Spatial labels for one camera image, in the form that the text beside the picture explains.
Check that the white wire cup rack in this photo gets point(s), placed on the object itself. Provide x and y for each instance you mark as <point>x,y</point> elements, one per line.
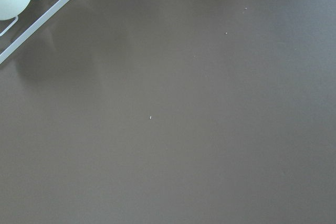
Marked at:
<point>17,30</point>

